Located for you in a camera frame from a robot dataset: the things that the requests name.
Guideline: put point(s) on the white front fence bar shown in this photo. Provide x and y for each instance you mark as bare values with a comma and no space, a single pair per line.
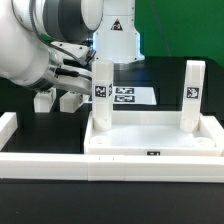
111,168

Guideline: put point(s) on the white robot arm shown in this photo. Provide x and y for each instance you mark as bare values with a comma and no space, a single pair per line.
51,43

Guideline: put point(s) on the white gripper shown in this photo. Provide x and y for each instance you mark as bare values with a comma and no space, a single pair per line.
69,74

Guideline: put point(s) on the fiducial marker board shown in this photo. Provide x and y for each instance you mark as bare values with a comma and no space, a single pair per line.
134,95

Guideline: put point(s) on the white desk top tray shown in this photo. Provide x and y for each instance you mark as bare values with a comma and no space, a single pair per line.
154,133

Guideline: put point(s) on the white left fence block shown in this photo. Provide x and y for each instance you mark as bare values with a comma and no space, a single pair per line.
8,125

